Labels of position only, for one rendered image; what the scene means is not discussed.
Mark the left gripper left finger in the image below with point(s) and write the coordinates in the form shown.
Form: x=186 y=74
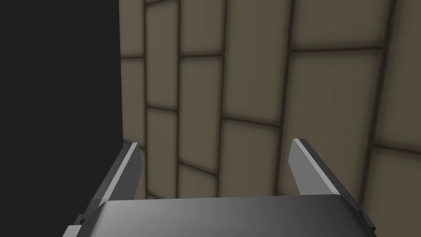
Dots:
x=123 y=177

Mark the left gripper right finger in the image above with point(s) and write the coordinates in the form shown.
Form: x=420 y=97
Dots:
x=312 y=172

